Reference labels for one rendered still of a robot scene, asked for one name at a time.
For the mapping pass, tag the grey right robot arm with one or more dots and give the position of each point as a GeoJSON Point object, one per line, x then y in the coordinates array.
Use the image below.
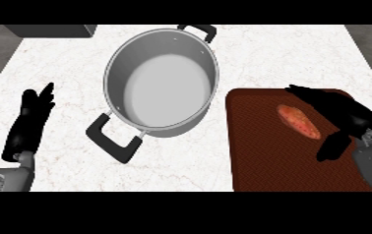
{"type": "Point", "coordinates": [363, 159]}

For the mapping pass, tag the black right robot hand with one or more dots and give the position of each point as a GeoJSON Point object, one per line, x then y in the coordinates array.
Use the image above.
{"type": "Point", "coordinates": [338, 108]}

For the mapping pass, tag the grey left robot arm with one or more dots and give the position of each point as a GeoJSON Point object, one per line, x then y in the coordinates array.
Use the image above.
{"type": "Point", "coordinates": [19, 175]}

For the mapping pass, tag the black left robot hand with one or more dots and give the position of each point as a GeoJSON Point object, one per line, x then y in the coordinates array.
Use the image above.
{"type": "Point", "coordinates": [29, 123]}

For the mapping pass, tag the orange sweet potato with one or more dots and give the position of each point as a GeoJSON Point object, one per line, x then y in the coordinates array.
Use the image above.
{"type": "Point", "coordinates": [298, 121]}

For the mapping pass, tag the dark grey appliance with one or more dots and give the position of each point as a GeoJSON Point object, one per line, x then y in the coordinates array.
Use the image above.
{"type": "Point", "coordinates": [47, 30]}

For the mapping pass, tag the dark red woven tray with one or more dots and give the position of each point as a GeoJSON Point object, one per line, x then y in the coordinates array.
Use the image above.
{"type": "Point", "coordinates": [270, 152]}

